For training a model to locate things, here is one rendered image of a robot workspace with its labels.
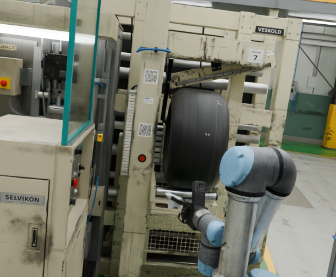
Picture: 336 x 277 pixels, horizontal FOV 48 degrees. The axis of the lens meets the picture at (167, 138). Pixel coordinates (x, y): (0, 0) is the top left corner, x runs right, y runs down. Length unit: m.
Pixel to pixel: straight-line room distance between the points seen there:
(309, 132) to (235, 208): 10.56
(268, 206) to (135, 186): 1.07
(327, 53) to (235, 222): 10.72
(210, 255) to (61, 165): 0.58
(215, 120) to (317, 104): 9.73
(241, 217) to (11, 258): 0.80
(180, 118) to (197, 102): 0.13
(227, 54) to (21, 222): 1.53
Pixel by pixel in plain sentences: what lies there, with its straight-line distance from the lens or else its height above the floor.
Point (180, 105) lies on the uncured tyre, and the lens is 1.97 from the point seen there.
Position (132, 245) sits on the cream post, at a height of 0.54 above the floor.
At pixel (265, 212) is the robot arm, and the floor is 1.15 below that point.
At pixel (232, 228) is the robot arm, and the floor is 1.12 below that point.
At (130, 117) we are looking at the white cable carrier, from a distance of 2.09.
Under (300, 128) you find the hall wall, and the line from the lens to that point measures 11.56.
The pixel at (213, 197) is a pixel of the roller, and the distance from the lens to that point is 2.13.
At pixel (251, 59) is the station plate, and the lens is 2.40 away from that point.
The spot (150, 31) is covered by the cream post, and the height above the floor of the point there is 1.74.
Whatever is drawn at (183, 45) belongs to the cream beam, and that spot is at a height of 1.71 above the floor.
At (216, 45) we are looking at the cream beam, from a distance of 2.36.
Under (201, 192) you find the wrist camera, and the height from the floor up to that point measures 1.12.
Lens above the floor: 1.55
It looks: 10 degrees down
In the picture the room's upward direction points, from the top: 7 degrees clockwise
